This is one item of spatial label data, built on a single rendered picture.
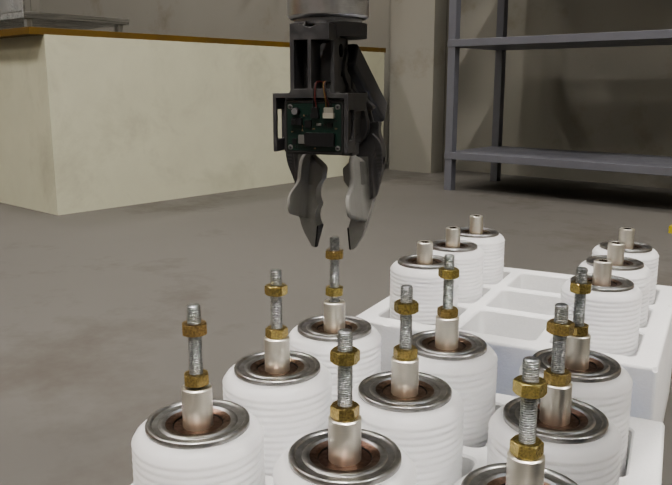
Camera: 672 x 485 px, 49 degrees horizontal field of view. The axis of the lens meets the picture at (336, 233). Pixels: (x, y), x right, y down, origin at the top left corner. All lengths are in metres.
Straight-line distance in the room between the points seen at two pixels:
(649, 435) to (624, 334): 0.23
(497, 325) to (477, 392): 0.39
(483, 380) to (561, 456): 0.17
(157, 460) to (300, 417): 0.14
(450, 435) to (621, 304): 0.41
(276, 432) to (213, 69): 2.90
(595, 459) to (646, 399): 0.39
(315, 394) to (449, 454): 0.12
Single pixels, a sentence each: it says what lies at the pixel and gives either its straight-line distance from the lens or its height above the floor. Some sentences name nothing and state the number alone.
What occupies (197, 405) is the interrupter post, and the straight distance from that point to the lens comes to 0.55.
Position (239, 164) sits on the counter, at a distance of 3.55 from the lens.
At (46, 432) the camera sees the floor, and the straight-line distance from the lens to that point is 1.18.
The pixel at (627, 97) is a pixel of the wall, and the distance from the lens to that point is 3.97.
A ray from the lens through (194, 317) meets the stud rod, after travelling 0.53.
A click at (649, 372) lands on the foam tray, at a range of 0.92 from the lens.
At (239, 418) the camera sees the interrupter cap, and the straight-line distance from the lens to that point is 0.56.
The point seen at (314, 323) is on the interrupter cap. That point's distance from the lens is 0.77.
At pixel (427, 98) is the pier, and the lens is 4.23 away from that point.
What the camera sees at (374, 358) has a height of 0.23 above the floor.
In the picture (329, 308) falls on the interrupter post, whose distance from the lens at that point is 0.74.
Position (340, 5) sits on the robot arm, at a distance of 0.67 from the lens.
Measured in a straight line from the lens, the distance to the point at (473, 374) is 0.68.
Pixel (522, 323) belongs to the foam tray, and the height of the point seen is 0.17.
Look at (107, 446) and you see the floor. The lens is 1.11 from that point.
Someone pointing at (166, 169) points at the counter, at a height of 0.13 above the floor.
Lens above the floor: 0.50
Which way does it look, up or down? 11 degrees down
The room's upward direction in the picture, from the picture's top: straight up
